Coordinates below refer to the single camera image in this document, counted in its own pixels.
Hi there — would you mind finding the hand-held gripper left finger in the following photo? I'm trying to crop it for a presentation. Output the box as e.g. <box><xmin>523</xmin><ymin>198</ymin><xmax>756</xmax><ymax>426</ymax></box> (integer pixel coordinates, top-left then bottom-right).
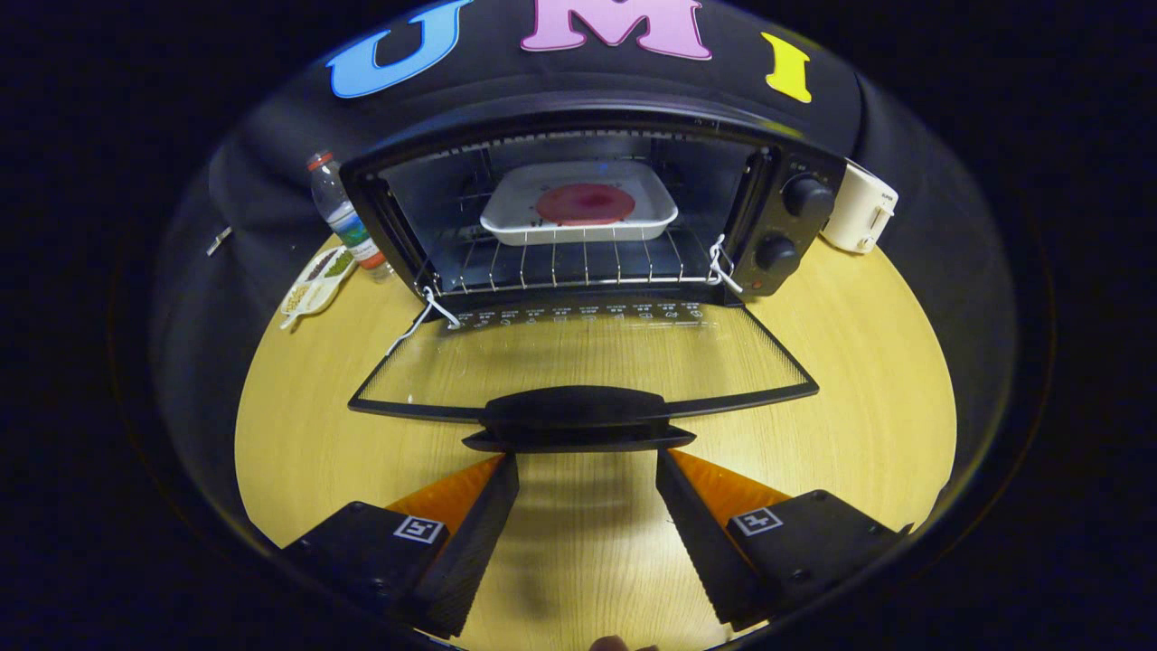
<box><xmin>280</xmin><ymin>452</ymin><xmax>521</xmax><ymax>639</ymax></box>

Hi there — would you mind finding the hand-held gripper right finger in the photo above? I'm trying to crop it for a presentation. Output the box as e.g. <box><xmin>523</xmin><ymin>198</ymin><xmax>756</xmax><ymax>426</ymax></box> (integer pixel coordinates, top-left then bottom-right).
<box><xmin>655</xmin><ymin>448</ymin><xmax>912</xmax><ymax>632</ymax></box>

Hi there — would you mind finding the black toaster oven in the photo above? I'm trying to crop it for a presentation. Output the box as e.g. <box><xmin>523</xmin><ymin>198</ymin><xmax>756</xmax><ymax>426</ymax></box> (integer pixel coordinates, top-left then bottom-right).
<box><xmin>339</xmin><ymin>95</ymin><xmax>849</xmax><ymax>453</ymax></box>

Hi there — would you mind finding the white square plate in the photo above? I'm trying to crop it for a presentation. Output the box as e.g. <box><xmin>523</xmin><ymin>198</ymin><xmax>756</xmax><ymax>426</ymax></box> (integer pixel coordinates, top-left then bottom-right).
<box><xmin>479</xmin><ymin>161</ymin><xmax>679</xmax><ymax>247</ymax></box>

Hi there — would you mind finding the pink ham slice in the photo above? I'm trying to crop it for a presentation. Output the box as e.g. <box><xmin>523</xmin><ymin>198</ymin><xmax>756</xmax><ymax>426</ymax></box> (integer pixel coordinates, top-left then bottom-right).
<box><xmin>535</xmin><ymin>183</ymin><xmax>636</xmax><ymax>227</ymax></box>

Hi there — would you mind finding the white pop-up toaster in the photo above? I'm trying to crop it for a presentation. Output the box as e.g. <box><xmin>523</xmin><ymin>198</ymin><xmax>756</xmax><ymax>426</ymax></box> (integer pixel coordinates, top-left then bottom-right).
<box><xmin>818</xmin><ymin>158</ymin><xmax>900</xmax><ymax>254</ymax></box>

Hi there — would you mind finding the white divided snack dish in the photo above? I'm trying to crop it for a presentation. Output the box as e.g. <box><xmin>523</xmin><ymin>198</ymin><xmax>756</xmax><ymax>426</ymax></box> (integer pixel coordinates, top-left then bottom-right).
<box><xmin>278</xmin><ymin>244</ymin><xmax>358</xmax><ymax>331</ymax></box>

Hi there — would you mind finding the clear plastic bottle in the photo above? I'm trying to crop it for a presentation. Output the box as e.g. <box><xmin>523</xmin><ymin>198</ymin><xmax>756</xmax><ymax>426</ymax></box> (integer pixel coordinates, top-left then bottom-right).
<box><xmin>306</xmin><ymin>150</ymin><xmax>396</xmax><ymax>281</ymax></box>

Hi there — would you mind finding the white cord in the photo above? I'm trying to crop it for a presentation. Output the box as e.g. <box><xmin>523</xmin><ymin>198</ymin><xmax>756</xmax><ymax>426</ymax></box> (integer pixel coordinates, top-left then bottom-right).
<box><xmin>708</xmin><ymin>233</ymin><xmax>744</xmax><ymax>295</ymax></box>
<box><xmin>387</xmin><ymin>285</ymin><xmax>462</xmax><ymax>355</ymax></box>

